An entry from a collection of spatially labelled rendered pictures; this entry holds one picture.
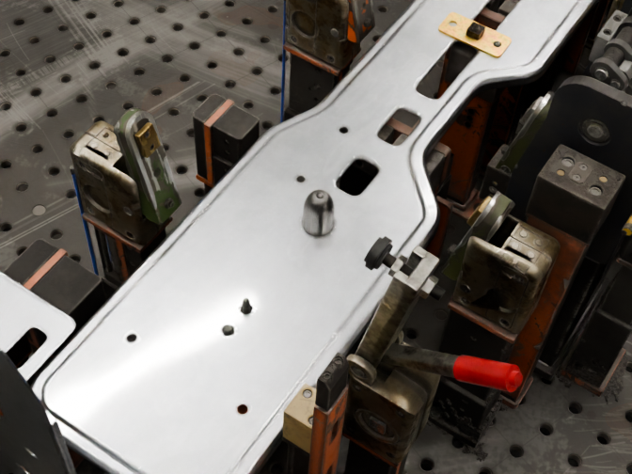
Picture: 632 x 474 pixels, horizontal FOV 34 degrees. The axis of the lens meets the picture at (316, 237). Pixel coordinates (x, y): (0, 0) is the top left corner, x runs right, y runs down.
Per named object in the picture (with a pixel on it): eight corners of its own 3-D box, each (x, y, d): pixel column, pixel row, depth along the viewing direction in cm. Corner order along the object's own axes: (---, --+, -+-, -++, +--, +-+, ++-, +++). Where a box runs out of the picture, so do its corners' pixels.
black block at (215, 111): (215, 224, 144) (207, 75, 120) (279, 260, 141) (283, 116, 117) (180, 263, 140) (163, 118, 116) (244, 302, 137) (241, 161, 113)
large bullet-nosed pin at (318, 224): (312, 214, 110) (315, 176, 105) (338, 229, 109) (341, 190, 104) (295, 234, 108) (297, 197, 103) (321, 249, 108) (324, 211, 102)
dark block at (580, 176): (484, 353, 134) (560, 140, 99) (532, 381, 132) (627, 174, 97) (466, 382, 131) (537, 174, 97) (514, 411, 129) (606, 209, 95)
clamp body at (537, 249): (436, 362, 133) (488, 181, 103) (516, 408, 130) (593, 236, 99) (400, 416, 128) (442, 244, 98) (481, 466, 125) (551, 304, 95)
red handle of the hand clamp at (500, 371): (374, 323, 93) (526, 350, 82) (384, 339, 94) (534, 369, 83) (349, 356, 91) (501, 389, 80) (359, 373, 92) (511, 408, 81)
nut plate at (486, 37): (435, 30, 125) (437, 23, 124) (450, 12, 127) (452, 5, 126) (498, 59, 122) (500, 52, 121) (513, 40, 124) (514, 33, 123)
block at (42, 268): (81, 352, 132) (42, 221, 109) (150, 397, 128) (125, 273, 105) (28, 408, 127) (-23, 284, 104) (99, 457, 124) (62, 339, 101)
